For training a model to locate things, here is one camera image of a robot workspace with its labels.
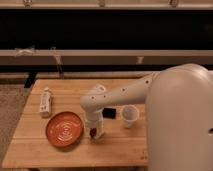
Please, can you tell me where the white bottle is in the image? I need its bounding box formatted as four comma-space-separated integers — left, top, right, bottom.
39, 87, 52, 118

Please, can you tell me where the white plastic cup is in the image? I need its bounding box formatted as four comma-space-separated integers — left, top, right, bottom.
120, 105, 139, 128

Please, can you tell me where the wooden table board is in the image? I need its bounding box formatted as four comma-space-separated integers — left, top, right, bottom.
2, 79, 147, 168

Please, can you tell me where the white rail beam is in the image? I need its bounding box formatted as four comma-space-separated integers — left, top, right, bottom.
0, 49, 213, 57

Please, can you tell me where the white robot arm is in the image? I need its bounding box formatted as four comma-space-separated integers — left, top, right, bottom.
80, 64, 213, 171

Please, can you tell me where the orange bowl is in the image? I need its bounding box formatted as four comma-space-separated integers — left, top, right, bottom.
45, 111, 84, 148

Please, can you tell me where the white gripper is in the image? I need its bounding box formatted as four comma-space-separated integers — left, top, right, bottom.
85, 111, 104, 138

